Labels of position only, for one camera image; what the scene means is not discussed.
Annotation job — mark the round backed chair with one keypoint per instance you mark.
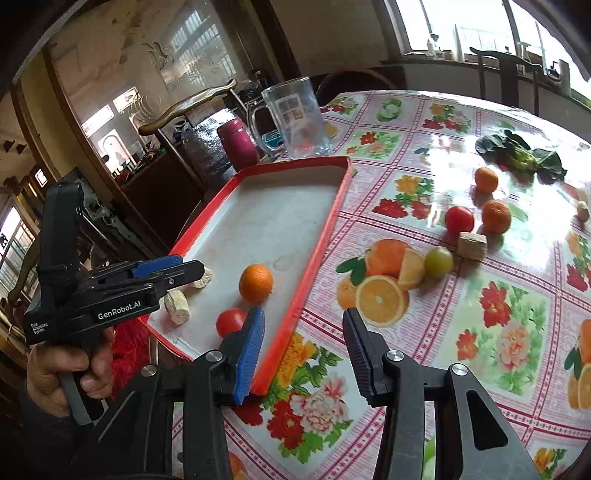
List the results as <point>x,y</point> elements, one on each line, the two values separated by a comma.
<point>355,72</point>

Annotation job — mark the wooden chair with curved rail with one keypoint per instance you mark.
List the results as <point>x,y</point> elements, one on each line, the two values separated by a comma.
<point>194,104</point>

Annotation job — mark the red fuzzy cloth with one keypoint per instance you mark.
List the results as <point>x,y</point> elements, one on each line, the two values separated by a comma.
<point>129,350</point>

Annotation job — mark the dark leafy greens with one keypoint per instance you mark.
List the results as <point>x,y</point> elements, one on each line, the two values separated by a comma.
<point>521,154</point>

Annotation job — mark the person's left forearm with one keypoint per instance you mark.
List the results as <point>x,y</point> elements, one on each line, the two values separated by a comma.
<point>44,443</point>

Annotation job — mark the red tomato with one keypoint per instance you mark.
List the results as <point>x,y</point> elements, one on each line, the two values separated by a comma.
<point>459,219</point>
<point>229,321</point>

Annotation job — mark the large window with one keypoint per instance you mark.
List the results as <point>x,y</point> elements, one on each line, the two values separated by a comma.
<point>461,18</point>

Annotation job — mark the small blue box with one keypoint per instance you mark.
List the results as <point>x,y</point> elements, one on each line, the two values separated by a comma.
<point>272,138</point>

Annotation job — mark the dark plum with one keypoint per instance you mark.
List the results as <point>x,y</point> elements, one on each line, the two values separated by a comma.
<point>437,261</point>

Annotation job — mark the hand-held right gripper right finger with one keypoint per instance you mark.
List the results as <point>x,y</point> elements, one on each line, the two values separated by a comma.
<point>358,355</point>

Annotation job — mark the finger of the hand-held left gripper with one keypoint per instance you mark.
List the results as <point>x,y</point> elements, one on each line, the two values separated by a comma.
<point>157,265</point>
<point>184,272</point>

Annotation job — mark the small white bottle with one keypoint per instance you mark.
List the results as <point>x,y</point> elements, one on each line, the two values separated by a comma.
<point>430,45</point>

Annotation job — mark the person's left hand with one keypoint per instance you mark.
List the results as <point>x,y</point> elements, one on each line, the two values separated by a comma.
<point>51,369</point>

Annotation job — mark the magenta thermos bottle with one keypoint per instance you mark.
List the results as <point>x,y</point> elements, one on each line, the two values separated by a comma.
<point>238,145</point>

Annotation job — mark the orange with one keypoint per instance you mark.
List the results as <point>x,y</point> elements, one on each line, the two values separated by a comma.
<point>486,179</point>
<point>256,283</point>
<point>496,215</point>

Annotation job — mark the small pale food piece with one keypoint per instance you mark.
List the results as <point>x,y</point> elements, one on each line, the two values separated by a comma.
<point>583,208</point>

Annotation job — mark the clear glass mug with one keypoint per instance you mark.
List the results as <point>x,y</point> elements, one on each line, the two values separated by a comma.
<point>295,106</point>

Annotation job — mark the red rimmed white tray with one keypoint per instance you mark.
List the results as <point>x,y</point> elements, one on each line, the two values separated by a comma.
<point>277,221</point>

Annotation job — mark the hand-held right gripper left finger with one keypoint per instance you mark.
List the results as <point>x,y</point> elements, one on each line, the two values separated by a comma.
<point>249,355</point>

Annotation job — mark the dark wooden chair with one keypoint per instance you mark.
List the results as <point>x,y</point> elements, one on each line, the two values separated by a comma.
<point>508,74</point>

